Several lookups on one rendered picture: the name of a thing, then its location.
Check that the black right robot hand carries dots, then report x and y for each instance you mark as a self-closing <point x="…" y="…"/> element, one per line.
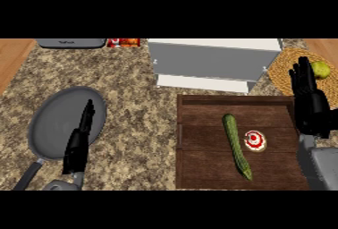
<point x="312" y="104"/>

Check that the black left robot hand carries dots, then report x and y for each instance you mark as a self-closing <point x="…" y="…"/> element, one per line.
<point x="78" y="149"/>

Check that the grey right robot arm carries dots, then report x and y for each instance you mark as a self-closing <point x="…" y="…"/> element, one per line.
<point x="318" y="162"/>

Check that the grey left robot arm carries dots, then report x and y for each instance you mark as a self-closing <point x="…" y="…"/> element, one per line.
<point x="66" y="182"/>

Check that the long green squash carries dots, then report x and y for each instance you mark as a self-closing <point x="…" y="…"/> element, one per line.
<point x="236" y="144"/>

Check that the white tiered shelf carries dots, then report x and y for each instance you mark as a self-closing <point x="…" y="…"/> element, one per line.
<point x="212" y="62"/>

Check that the dark brown wooden tray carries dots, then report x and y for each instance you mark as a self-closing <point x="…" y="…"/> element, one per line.
<point x="212" y="161"/>

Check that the grey frying pan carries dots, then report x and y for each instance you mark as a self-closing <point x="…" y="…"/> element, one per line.
<point x="64" y="128"/>

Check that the green pear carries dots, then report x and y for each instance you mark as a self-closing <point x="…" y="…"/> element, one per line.
<point x="323" y="69"/>

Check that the round wicker placemat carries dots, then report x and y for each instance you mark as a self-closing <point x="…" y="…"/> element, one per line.
<point x="281" y="74"/>

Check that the grey appliance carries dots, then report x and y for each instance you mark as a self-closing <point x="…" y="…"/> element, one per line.
<point x="70" y="43"/>

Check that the red and orange box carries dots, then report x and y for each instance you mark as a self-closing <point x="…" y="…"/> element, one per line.
<point x="125" y="42"/>

